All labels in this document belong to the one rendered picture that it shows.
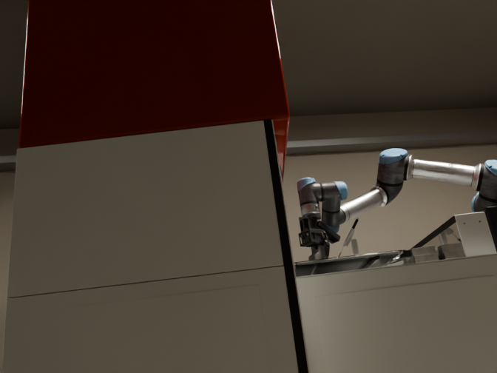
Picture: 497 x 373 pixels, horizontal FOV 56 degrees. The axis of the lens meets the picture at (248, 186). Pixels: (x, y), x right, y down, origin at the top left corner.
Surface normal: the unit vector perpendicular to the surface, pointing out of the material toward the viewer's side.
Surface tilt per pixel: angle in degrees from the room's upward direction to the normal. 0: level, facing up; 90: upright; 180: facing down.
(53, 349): 90
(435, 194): 90
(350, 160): 90
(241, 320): 90
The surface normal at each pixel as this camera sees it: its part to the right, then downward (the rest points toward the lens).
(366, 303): -0.04, -0.35
